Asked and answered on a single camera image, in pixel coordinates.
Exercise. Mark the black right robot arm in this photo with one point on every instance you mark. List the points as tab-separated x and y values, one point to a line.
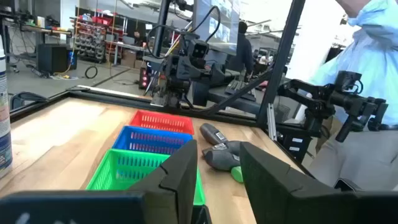
177	88

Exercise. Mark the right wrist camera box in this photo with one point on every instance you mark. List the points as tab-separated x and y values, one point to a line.
200	50

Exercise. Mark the green plastic basket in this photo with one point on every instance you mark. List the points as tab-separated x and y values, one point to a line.
124	169

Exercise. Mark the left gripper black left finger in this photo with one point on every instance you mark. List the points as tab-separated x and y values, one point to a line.
174	186

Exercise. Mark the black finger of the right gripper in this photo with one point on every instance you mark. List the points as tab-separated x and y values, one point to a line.
178	70
224	76

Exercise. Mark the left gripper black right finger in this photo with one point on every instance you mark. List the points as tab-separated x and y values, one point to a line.
280	196

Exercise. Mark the white wipes canister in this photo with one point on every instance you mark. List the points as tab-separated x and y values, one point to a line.
4	124

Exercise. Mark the shelf with red bins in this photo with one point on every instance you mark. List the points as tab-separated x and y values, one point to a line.
91	37

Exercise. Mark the black cabinet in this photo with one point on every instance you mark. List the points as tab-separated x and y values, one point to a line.
53	59

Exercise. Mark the green travel bottle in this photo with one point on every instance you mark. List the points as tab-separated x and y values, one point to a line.
237	174

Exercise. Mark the cluttered workbench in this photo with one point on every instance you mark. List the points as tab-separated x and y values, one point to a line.
46	30

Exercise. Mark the black aluminium rig frame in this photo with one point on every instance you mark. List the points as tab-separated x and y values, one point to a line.
280	62

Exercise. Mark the black computer keyboard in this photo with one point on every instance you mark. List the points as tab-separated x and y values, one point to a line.
239	90

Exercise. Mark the large display screen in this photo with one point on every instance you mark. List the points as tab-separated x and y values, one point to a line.
224	25

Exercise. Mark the silver slotted bracket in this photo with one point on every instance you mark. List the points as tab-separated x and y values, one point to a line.
271	121

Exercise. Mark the person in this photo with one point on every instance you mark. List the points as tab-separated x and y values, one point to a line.
373	62
245	49

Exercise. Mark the blue plastic basket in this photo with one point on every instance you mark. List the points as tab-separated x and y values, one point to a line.
155	132

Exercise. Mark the black box white labels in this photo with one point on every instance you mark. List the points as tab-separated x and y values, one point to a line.
293	146

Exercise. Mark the red plastic basket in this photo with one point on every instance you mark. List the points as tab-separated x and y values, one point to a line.
161	123

